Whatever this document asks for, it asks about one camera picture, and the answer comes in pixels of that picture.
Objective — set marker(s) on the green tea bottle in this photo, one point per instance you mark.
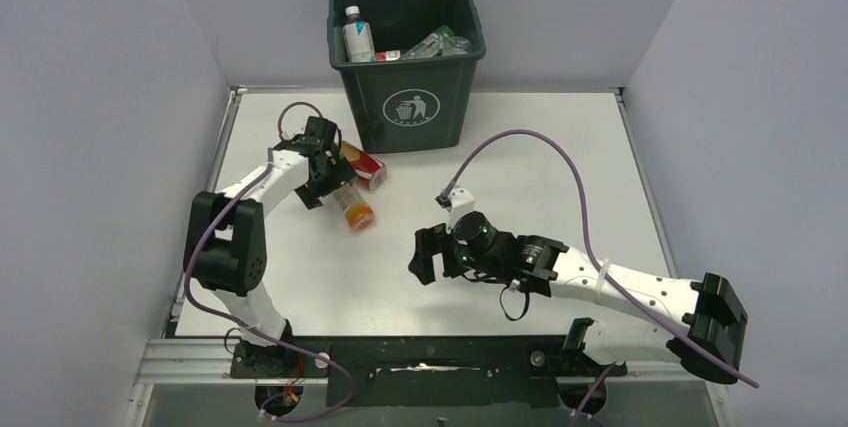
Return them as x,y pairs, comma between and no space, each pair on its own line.
440,42

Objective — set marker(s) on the dark green trash bin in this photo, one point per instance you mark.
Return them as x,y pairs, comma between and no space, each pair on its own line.
410,104

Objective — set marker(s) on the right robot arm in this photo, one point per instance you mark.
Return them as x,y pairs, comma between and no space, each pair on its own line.
698,324

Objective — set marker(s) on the red white label bottle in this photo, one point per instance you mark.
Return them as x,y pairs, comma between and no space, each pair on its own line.
388,56

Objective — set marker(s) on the red orange tea bottle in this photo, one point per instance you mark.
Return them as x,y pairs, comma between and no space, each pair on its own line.
371,173

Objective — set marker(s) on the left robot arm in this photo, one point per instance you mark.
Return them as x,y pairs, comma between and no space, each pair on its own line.
225,249

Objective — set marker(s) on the aluminium front rail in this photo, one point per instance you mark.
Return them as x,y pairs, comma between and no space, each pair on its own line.
205,361

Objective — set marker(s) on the light blue label bottle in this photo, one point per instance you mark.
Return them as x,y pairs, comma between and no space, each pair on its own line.
358,37

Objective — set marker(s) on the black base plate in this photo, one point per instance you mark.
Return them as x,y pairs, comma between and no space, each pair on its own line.
415,371

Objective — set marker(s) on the orange drink bottle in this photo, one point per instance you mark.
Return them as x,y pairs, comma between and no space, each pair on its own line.
357,213

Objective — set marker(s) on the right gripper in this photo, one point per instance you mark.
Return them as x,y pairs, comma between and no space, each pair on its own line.
434,240

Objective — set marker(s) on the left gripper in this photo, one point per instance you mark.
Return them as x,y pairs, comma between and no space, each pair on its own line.
341,173

